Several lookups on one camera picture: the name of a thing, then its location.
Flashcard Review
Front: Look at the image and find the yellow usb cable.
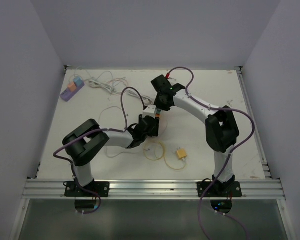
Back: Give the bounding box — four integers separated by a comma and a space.
143, 141, 188, 172

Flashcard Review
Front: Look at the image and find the white power strip cord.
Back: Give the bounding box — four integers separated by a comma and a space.
126, 89, 156, 106

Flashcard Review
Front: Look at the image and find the yellow usb charger plug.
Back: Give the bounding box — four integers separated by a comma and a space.
175, 147, 188, 162

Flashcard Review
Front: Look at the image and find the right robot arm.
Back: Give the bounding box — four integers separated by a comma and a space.
151, 75, 240, 197

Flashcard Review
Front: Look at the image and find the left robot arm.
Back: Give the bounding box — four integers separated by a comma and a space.
62, 115, 160, 197

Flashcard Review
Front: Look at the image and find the blue plug on purple strip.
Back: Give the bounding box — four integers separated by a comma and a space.
73, 76, 84, 88

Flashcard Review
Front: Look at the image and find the pink plug on purple strip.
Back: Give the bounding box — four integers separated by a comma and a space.
67, 82, 77, 92

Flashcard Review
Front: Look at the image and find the purple power strip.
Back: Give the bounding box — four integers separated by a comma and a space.
60, 81, 85, 102

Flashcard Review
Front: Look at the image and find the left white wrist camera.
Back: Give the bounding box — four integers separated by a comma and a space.
142, 105, 157, 119

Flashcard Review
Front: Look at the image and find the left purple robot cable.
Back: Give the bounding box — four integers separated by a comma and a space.
53, 86, 147, 166

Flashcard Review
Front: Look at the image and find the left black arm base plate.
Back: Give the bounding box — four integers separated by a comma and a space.
63, 180, 110, 198

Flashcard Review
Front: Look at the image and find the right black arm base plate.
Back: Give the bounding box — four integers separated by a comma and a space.
196, 177, 243, 198

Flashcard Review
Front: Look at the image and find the aluminium front rail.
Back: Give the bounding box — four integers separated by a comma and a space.
21, 179, 285, 200

